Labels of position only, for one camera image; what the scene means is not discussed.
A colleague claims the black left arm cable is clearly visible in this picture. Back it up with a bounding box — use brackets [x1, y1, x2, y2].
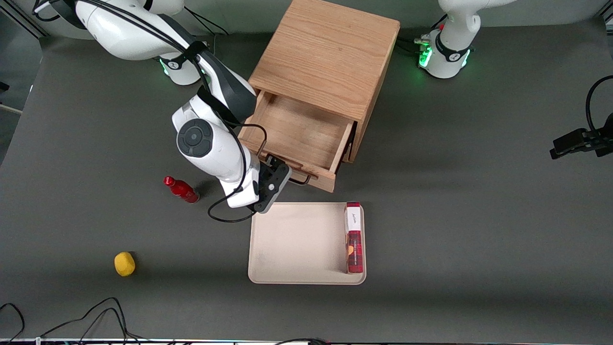
[586, 75, 613, 133]

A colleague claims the black base cable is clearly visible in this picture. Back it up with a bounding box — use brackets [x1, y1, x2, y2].
[183, 7, 230, 37]
[397, 13, 449, 54]

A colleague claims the wooden drawer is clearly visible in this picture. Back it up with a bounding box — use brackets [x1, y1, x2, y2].
[238, 91, 358, 194]

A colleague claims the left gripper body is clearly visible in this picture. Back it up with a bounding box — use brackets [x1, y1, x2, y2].
[593, 113, 613, 158]

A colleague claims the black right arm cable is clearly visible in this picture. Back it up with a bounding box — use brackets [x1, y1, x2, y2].
[31, 0, 267, 224]

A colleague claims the dark metal frame rail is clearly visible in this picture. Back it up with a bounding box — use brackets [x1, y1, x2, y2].
[0, 9, 47, 39]

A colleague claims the wooden drawer cabinet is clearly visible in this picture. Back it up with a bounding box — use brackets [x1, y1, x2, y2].
[249, 0, 401, 164]

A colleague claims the red bottle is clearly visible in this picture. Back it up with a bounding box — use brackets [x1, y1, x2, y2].
[163, 176, 200, 204]

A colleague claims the red white cookie box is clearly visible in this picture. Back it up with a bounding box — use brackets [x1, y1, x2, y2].
[345, 201, 364, 274]

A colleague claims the black metal drawer handle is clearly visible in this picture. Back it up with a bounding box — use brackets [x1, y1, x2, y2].
[258, 151, 312, 186]

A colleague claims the beige plastic tray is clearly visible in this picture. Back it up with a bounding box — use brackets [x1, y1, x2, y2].
[248, 202, 367, 285]

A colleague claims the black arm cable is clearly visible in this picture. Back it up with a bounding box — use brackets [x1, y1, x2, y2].
[31, 0, 267, 224]
[586, 75, 613, 133]

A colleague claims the yellow lemon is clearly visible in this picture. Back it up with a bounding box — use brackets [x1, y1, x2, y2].
[114, 252, 136, 277]

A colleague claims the black loose cable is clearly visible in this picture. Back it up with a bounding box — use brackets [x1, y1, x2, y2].
[38, 297, 145, 344]
[77, 308, 127, 344]
[0, 303, 26, 344]
[274, 337, 332, 345]

